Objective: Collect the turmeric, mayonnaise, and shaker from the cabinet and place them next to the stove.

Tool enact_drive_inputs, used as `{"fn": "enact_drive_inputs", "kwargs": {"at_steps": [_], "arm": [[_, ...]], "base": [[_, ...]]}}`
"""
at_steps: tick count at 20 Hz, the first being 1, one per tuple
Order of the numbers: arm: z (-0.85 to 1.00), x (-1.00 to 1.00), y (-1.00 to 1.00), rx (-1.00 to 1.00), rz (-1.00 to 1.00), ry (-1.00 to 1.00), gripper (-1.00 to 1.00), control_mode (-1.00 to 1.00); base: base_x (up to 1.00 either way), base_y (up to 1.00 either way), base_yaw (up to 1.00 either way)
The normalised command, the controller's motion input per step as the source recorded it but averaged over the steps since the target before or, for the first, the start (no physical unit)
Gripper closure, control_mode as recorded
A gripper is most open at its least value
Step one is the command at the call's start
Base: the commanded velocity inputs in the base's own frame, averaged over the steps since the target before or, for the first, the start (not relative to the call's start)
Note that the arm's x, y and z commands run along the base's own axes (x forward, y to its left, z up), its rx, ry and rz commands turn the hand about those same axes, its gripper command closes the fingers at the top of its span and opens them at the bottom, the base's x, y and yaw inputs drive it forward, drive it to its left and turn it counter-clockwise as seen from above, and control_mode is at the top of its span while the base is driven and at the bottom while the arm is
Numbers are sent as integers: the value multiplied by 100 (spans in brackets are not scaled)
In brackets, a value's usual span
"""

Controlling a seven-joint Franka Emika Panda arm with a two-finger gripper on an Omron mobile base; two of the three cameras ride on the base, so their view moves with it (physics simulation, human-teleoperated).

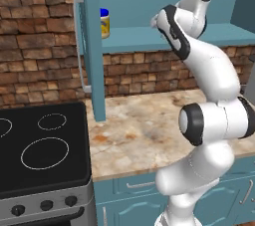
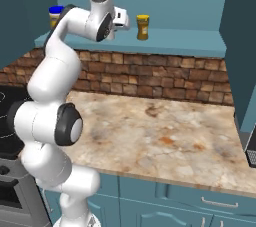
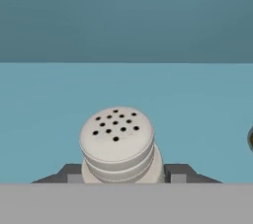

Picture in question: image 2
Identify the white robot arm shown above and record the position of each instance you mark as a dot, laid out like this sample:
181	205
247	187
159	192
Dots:
50	71

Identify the yellow turmeric jar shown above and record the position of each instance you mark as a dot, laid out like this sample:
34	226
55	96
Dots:
142	28

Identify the grey oven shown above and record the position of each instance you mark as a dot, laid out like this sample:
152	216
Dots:
16	197

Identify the dark oven knob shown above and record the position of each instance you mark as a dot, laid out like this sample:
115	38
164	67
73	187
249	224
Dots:
4	170

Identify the teal drawer front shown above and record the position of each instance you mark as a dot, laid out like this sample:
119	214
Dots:
213	201
141	187

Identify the dark grey countertop appliance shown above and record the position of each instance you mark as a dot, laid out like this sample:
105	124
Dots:
251	149

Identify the blue-lidded mayonnaise jar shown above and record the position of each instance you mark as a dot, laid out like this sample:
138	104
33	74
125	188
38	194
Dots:
54	17

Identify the teal wall cabinet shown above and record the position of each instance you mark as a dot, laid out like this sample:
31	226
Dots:
186	11

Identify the black hob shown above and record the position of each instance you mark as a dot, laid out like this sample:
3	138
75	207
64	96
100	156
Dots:
8	127

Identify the teal wall cabinet door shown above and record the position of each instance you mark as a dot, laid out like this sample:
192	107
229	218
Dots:
240	44
20	14

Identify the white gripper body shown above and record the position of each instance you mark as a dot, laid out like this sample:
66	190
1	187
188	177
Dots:
122	25

